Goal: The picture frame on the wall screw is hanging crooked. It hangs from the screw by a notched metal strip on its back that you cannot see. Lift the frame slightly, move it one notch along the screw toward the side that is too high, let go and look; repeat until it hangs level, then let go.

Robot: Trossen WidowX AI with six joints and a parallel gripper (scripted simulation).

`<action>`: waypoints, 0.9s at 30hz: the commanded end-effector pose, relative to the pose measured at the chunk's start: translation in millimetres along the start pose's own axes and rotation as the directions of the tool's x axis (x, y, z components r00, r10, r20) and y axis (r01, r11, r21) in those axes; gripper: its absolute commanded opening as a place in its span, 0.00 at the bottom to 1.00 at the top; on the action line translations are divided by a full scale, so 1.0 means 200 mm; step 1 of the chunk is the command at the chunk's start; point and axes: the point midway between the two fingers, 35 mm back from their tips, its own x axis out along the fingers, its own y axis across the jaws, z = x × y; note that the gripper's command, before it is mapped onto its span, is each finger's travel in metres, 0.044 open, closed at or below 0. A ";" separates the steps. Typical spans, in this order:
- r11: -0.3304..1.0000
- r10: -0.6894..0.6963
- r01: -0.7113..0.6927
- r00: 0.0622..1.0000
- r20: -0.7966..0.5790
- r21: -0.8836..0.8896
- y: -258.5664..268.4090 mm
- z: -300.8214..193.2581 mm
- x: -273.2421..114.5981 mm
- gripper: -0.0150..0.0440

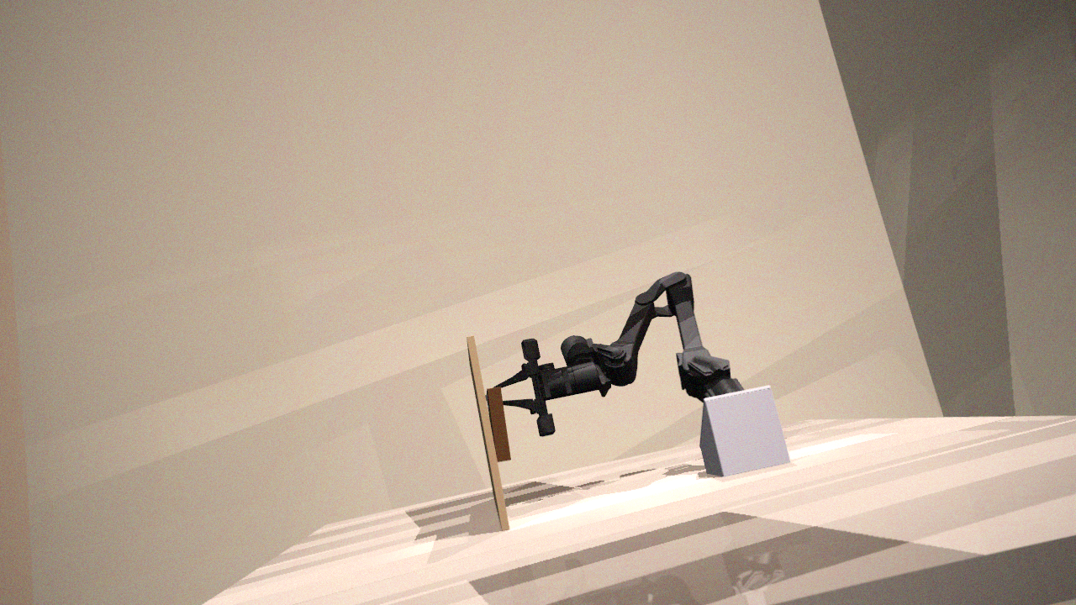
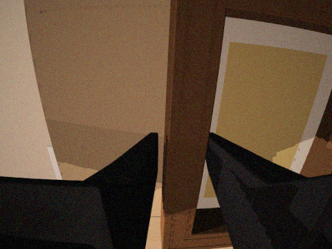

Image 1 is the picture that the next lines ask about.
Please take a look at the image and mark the brown picture frame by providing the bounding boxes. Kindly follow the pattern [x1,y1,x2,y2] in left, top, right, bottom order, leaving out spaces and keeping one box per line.
[485,386,511,462]

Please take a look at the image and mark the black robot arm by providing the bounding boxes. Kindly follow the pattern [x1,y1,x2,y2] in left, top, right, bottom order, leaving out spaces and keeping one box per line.
[561,271,745,402]

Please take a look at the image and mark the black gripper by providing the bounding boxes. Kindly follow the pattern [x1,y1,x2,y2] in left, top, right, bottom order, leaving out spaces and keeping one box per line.
[497,339,576,436]

